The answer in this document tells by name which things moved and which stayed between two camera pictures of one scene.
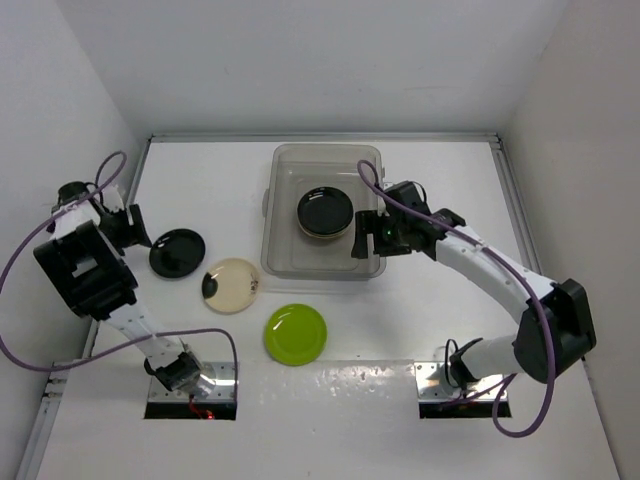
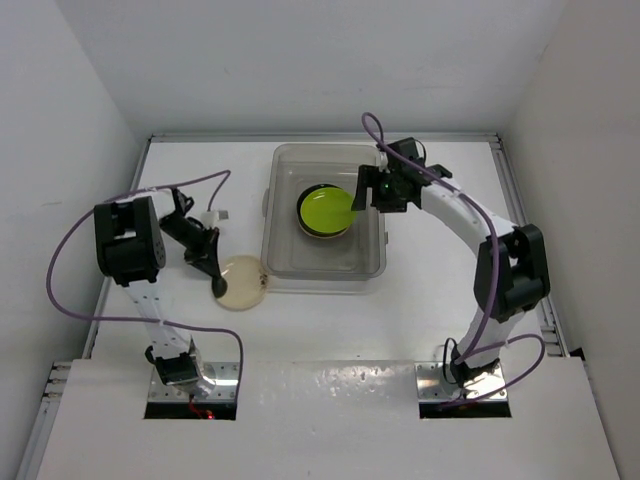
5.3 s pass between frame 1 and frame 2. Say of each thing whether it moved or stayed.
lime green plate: moved
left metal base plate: stayed
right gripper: moved
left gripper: moved
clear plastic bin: stayed
